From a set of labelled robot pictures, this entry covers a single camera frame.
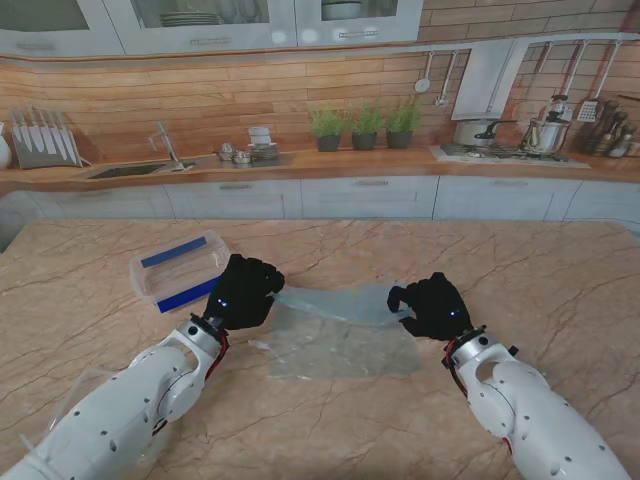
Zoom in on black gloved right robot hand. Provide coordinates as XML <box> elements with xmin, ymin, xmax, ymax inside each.
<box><xmin>387</xmin><ymin>272</ymin><xmax>475</xmax><ymax>344</ymax></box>

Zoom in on clear plastic crate lid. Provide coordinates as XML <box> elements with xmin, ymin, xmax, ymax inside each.
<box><xmin>47</xmin><ymin>364</ymin><xmax>126</xmax><ymax>436</ymax></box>

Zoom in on red black right arm cable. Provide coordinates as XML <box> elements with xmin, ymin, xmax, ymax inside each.
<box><xmin>442</xmin><ymin>344</ymin><xmax>469</xmax><ymax>396</ymax></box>

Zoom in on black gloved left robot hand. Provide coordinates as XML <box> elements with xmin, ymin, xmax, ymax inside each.
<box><xmin>202</xmin><ymin>253</ymin><xmax>286</xmax><ymax>331</ymax></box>

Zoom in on plates stack inside cabinet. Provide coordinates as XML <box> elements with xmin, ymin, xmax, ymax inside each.
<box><xmin>159</xmin><ymin>12</ymin><xmax>224</xmax><ymax>29</ymax></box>

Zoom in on red black arm cable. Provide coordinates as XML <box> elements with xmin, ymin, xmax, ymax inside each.
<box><xmin>212</xmin><ymin>334</ymin><xmax>230</xmax><ymax>381</ymax></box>
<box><xmin>442</xmin><ymin>344</ymin><xmax>469</xmax><ymax>396</ymax></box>

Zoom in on red black left arm cable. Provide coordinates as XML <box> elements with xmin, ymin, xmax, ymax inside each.
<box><xmin>212</xmin><ymin>334</ymin><xmax>230</xmax><ymax>381</ymax></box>

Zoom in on hanging steel utensil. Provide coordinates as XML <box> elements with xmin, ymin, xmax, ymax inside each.
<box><xmin>433</xmin><ymin>49</ymin><xmax>459</xmax><ymax>108</ymax></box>

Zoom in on white upper kitchen cabinets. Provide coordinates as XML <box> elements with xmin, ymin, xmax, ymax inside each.
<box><xmin>0</xmin><ymin>0</ymin><xmax>425</xmax><ymax>57</ymax></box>

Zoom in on white kitchen cabinets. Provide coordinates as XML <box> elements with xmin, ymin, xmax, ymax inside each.
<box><xmin>0</xmin><ymin>174</ymin><xmax>640</xmax><ymax>222</ymax></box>
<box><xmin>0</xmin><ymin>0</ymin><xmax>425</xmax><ymax>57</ymax></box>

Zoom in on clear plastic crate blue strips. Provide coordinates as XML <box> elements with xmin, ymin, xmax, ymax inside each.
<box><xmin>128</xmin><ymin>228</ymin><xmax>232</xmax><ymax>315</ymax></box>

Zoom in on bowl inside cabinet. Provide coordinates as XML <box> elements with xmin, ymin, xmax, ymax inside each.
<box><xmin>321</xmin><ymin>0</ymin><xmax>363</xmax><ymax>22</ymax></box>

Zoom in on white lower kitchen cabinets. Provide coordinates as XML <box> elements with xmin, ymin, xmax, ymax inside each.
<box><xmin>0</xmin><ymin>174</ymin><xmax>640</xmax><ymax>222</ymax></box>

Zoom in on white jug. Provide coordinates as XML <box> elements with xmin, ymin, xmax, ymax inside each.
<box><xmin>0</xmin><ymin>122</ymin><xmax>13</xmax><ymax>170</ymax></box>

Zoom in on small silver bowls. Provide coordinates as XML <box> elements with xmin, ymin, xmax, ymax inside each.
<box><xmin>215</xmin><ymin>141</ymin><xmax>253</xmax><ymax>165</ymax></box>

